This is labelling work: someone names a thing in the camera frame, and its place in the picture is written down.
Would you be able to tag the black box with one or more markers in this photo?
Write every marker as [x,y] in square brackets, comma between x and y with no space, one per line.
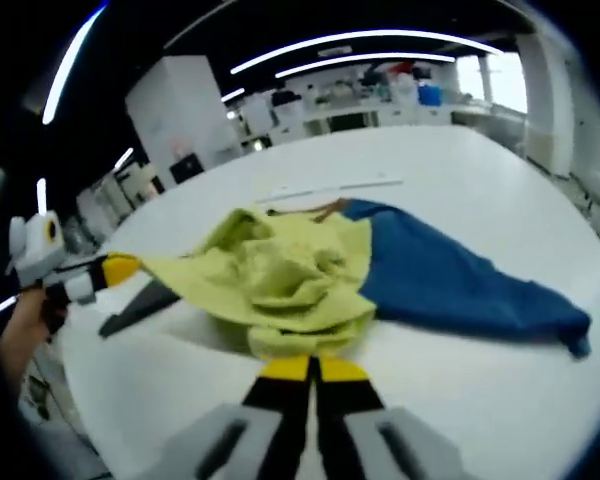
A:
[186,170]

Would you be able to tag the row of white workbenches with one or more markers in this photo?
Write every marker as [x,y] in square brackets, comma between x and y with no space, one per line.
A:
[105,205]

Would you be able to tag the blue bin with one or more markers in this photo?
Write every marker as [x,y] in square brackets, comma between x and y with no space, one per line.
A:
[430,95]

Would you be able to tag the white storage counter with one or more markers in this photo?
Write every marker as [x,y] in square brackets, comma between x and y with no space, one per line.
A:
[360,115]

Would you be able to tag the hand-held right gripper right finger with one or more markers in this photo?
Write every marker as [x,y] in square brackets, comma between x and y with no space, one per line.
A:
[380,445]

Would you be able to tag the person's left hand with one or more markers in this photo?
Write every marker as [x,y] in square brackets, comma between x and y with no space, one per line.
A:
[30,317]

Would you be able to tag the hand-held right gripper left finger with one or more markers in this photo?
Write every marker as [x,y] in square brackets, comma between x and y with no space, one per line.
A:
[230,440]

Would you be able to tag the yellow blue grey garment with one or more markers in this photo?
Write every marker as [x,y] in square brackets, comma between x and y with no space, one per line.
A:
[290,270]

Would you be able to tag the white ceiling light strip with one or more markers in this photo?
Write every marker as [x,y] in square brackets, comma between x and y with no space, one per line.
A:
[67,65]
[2,306]
[41,195]
[360,36]
[124,158]
[365,59]
[232,94]

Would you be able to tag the white square pillar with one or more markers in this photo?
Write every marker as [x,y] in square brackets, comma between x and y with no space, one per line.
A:
[180,110]

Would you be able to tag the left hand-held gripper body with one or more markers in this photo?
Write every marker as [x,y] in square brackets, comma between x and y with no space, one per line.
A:
[35,250]

